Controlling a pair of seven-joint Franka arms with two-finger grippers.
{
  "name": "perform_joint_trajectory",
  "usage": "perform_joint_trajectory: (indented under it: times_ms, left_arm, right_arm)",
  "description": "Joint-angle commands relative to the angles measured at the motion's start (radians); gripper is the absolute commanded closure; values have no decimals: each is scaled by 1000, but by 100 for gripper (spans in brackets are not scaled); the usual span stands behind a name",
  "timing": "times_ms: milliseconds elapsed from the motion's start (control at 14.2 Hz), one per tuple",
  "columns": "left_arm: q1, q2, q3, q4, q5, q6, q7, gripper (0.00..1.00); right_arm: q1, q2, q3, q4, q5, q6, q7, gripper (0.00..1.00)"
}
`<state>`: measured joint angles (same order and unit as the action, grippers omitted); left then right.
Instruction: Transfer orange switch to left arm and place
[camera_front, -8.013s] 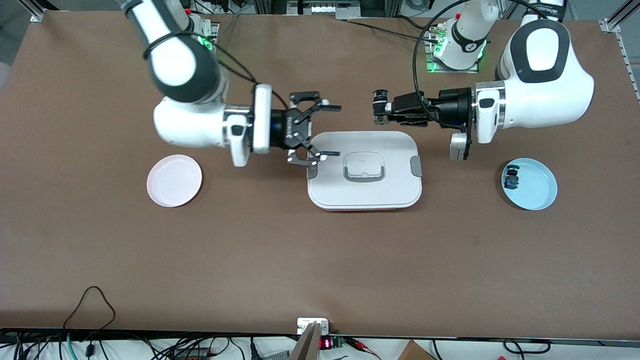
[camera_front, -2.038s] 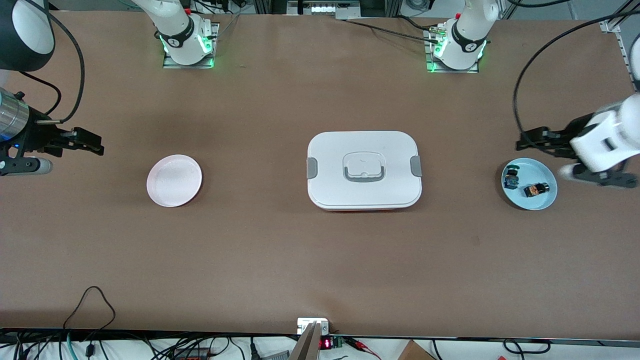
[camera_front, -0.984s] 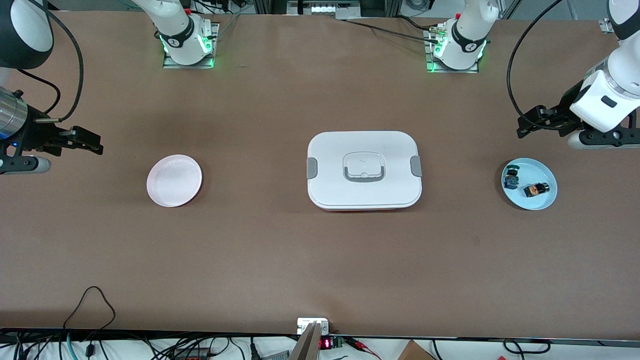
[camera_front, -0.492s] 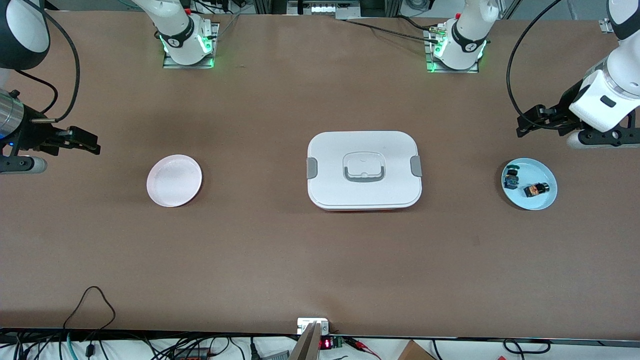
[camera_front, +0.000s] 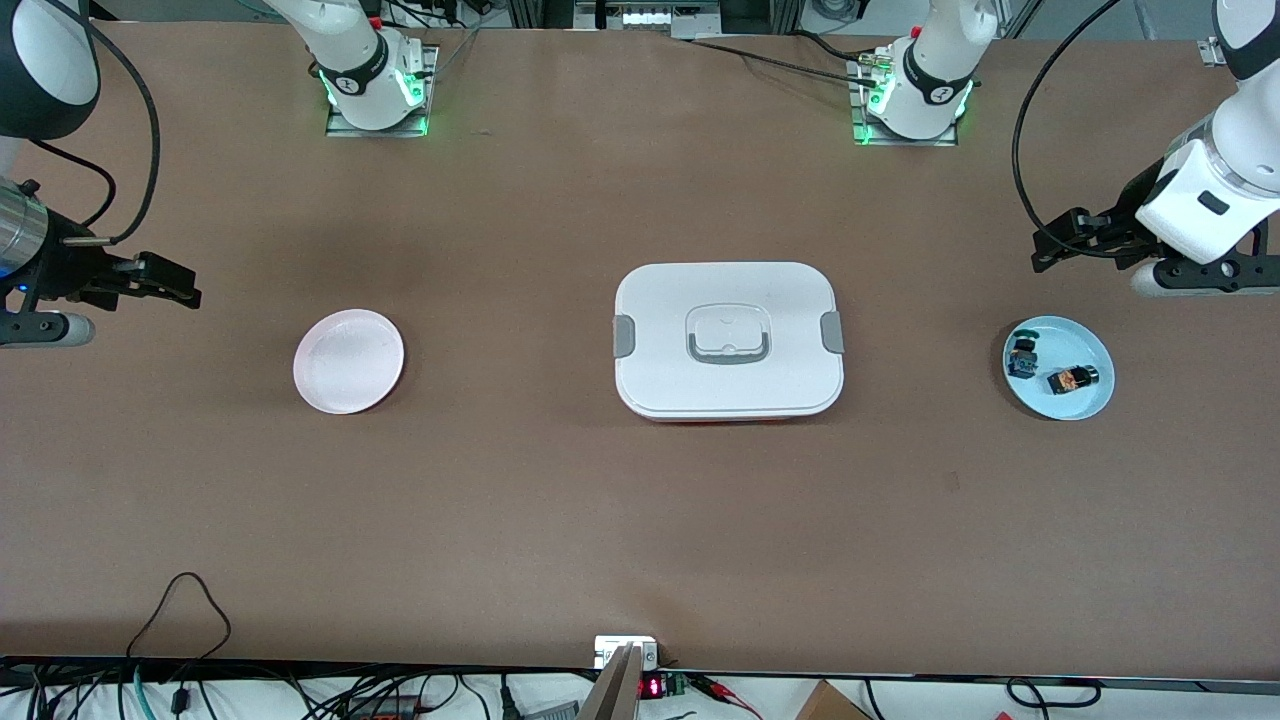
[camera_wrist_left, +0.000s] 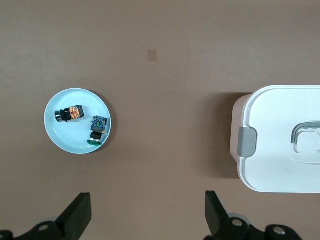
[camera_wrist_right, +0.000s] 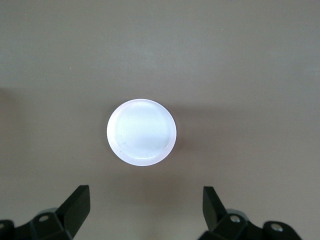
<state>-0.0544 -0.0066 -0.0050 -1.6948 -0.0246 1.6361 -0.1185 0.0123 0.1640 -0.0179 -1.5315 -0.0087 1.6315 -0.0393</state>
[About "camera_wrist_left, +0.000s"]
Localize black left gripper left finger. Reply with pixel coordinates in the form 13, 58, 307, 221
0, 192, 92, 240

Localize brown tape patch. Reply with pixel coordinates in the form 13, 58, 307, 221
146, 49, 158, 62

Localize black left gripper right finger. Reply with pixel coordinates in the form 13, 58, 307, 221
203, 190, 301, 240

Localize white lunch box grey latches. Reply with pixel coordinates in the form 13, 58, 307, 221
229, 84, 320, 194

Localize green push-button switch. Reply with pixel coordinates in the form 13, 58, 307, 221
86, 115, 108, 146

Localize light blue round plate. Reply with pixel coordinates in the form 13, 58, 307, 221
44, 87, 116, 155

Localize orange push-button switch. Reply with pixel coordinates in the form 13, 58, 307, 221
54, 104, 85, 124

